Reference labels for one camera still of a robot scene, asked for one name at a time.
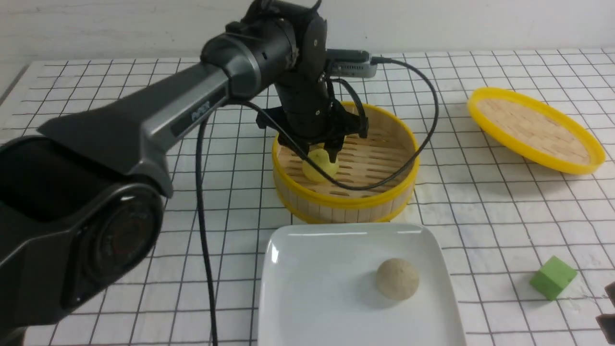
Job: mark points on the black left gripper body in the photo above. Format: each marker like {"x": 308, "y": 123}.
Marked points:
{"x": 310, "y": 112}

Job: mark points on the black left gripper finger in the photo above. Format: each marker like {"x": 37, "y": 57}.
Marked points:
{"x": 333, "y": 146}
{"x": 297, "y": 145}

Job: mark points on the beige steamed bun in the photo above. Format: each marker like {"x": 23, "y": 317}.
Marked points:
{"x": 397, "y": 279}

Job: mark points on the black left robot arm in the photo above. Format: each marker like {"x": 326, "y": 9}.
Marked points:
{"x": 82, "y": 201}

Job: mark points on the white square plate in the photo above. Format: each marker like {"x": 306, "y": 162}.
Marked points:
{"x": 318, "y": 288}

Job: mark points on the bamboo steamer basket yellow rim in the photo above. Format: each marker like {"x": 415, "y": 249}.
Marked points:
{"x": 362, "y": 161}

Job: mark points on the bamboo steamer lid yellow rim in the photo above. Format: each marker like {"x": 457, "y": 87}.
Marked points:
{"x": 536, "y": 131}

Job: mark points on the checkered white tablecloth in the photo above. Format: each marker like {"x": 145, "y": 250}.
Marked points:
{"x": 497, "y": 216}

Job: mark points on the green foam cube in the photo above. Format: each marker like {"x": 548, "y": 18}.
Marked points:
{"x": 553, "y": 278}

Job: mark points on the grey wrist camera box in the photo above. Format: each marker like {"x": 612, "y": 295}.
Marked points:
{"x": 350, "y": 63}

